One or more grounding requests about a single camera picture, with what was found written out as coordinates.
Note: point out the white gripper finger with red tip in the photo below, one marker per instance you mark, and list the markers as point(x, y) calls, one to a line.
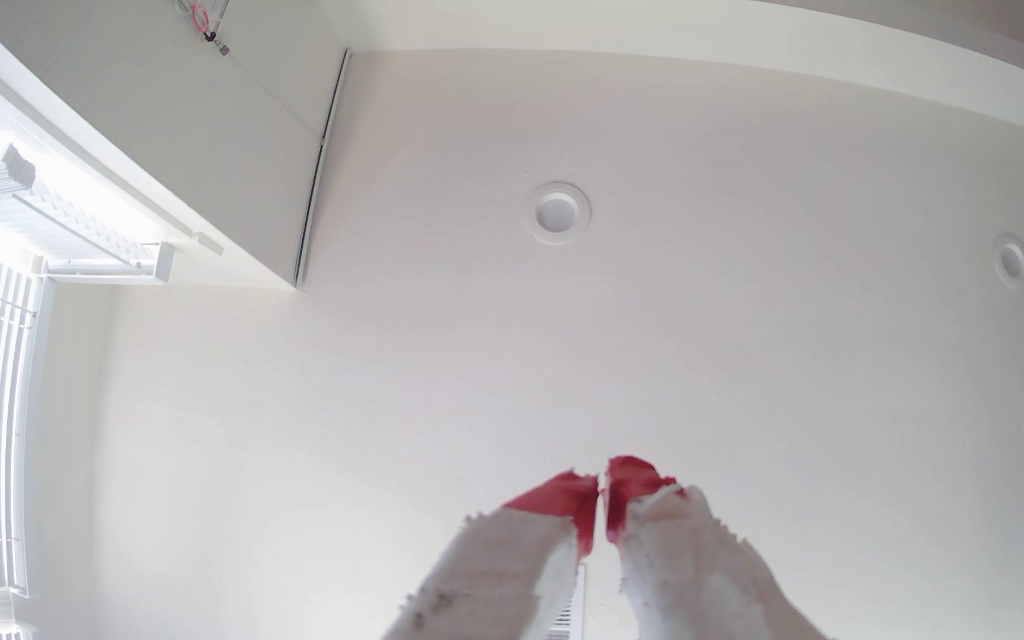
point(690, 569)
point(512, 569)

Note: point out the white slatted air vent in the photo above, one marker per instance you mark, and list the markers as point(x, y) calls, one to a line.
point(570, 618)

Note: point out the round recessed ceiling light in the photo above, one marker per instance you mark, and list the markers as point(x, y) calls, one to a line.
point(557, 213)
point(1011, 260)

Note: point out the dark wall corner strip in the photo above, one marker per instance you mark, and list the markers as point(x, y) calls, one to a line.
point(321, 169)

